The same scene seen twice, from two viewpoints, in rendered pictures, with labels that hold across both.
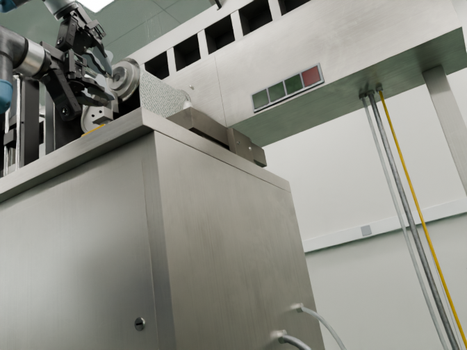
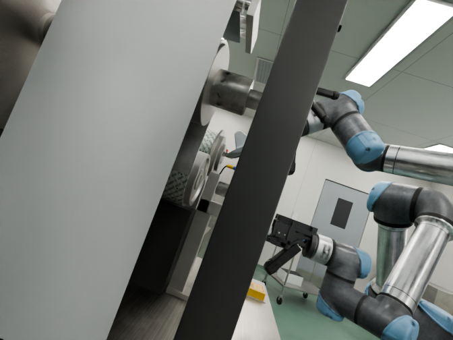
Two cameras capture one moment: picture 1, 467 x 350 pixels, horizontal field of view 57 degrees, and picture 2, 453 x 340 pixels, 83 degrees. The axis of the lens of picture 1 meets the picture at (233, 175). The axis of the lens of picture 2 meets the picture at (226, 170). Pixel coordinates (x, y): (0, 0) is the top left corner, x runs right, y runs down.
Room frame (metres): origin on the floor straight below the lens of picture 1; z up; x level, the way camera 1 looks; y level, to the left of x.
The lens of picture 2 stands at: (1.35, 0.93, 1.17)
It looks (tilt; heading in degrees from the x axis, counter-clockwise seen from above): 5 degrees up; 246
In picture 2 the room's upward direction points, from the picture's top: 20 degrees clockwise
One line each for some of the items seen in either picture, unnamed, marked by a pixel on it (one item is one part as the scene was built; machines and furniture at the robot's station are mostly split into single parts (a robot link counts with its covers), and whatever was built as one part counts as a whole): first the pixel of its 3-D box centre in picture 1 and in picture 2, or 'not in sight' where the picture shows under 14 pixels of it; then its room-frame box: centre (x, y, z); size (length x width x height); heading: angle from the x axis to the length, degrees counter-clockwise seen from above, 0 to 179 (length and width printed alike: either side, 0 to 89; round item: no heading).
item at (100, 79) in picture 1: (101, 85); not in sight; (0.93, 0.29, 1.11); 0.09 x 0.03 x 0.06; 143
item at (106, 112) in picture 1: (105, 138); (202, 233); (1.09, 0.34, 1.05); 0.06 x 0.05 x 0.31; 151
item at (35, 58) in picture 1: (26, 58); (319, 248); (0.78, 0.40, 1.11); 0.08 x 0.05 x 0.08; 62
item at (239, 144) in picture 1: (242, 151); not in sight; (1.14, -0.04, 0.96); 0.10 x 0.03 x 0.11; 151
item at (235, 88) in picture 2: not in sight; (231, 92); (1.21, 0.52, 1.33); 0.06 x 0.06 x 0.06; 61
